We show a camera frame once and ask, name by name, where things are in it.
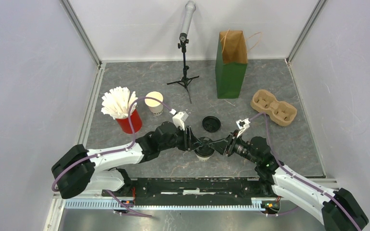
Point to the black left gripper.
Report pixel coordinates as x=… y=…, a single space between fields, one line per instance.
x=187 y=139

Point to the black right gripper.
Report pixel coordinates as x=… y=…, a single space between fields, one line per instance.
x=226 y=145

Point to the black plastic cup lid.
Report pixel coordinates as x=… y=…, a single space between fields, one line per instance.
x=204 y=152

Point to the white paper coffee cup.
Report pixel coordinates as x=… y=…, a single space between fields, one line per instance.
x=203 y=158

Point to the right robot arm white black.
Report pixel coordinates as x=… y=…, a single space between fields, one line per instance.
x=336 y=210

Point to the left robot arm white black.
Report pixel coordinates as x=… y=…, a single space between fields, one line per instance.
x=82 y=169

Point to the brown pulp cup carriers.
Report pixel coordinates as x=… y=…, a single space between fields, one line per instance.
x=280 y=112

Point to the red cup holder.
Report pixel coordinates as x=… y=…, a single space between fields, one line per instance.
x=134 y=126

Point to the green brown paper bag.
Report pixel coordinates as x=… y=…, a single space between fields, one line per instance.
x=231 y=63

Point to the black tripod with grey tube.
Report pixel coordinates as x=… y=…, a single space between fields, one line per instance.
x=190 y=8

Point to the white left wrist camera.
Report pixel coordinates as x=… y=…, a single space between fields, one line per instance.
x=179 y=118

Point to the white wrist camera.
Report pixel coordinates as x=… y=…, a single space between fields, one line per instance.
x=179 y=118
x=243 y=125

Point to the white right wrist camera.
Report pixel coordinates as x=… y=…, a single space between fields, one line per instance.
x=243 y=125

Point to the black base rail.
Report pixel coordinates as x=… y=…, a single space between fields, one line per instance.
x=196 y=191

